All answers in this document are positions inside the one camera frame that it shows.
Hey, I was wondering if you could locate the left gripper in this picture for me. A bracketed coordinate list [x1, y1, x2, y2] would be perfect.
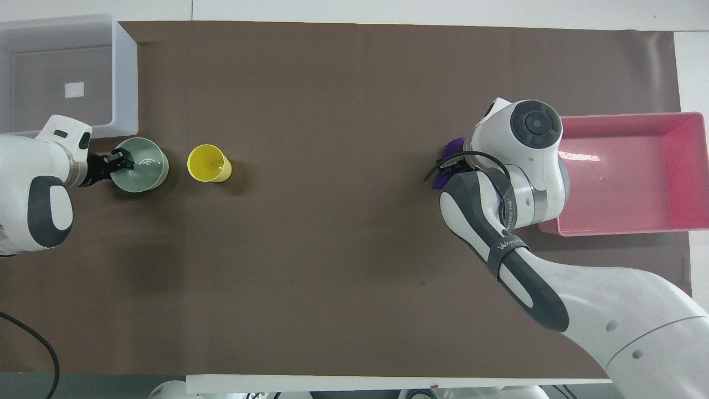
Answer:
[82, 151, 115, 188]

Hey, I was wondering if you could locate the pale green cup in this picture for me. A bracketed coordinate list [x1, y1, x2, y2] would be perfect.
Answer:
[112, 137, 169, 193]

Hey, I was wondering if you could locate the pink plastic box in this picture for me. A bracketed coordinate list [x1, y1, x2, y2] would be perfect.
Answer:
[538, 112, 709, 237]

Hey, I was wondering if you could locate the black cable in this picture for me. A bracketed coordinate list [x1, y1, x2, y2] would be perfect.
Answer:
[424, 150, 519, 231]
[0, 311, 60, 399]

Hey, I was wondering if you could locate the yellow cup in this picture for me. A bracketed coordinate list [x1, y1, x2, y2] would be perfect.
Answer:
[187, 144, 233, 183]

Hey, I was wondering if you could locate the translucent white plastic box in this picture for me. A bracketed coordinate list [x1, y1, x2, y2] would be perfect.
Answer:
[0, 14, 138, 139]

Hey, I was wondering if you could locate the purple object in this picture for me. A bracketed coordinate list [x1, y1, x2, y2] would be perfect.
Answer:
[432, 137, 467, 190]

